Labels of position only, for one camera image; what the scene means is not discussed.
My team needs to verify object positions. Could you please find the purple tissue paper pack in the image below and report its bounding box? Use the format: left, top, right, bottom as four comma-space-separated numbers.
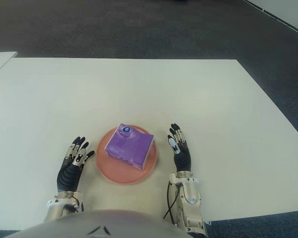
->
104, 122, 155, 172

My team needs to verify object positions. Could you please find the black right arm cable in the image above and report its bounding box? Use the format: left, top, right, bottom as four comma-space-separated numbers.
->
162, 181, 182, 221

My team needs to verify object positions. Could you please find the grey robot torso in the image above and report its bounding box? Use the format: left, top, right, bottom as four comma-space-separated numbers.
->
4, 209, 192, 238

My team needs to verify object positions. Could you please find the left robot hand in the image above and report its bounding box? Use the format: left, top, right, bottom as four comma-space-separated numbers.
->
56, 136, 95, 193

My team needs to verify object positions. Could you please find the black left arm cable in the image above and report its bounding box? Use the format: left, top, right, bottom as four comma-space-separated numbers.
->
64, 195, 84, 214

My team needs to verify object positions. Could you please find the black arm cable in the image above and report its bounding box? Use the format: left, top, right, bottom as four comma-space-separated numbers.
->
64, 195, 84, 214
162, 181, 182, 221

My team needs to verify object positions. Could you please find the white neighbouring table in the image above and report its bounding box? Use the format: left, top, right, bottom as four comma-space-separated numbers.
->
0, 51, 18, 79

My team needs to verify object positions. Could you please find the pink round plate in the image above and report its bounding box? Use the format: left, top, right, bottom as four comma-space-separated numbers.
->
95, 123, 158, 185

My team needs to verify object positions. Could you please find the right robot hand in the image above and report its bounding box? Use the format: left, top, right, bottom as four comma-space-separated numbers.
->
166, 122, 193, 173

